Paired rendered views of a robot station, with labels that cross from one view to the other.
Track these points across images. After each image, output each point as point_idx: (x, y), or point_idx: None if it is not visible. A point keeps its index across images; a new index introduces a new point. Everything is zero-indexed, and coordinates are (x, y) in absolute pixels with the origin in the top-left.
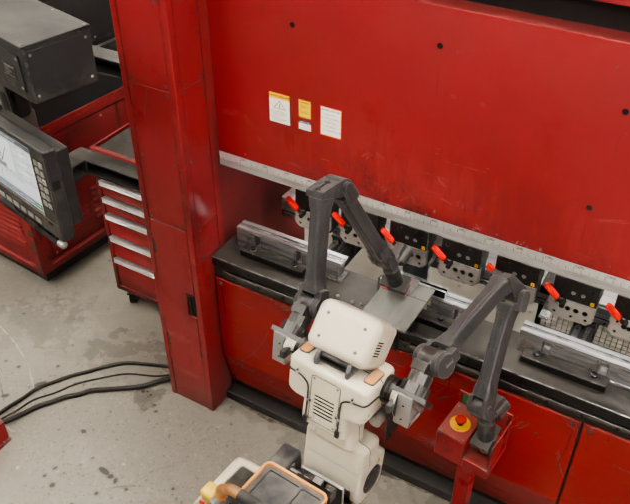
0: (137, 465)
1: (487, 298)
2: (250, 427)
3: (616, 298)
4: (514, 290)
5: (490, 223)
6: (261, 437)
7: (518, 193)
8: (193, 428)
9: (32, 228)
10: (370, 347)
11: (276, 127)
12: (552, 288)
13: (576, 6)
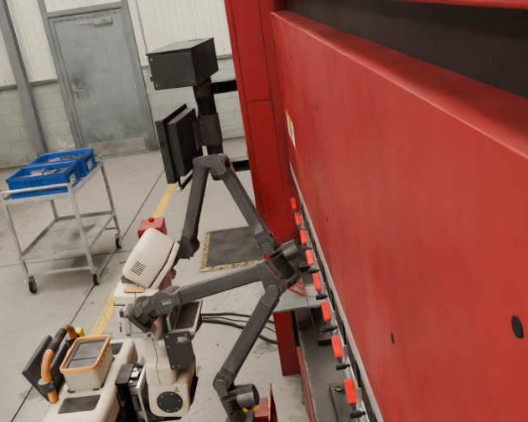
0: (213, 376)
1: (231, 272)
2: (287, 398)
3: None
4: (261, 280)
5: (318, 232)
6: (285, 408)
7: (317, 200)
8: (261, 378)
9: None
10: (130, 261)
11: (290, 140)
12: (325, 308)
13: (325, 9)
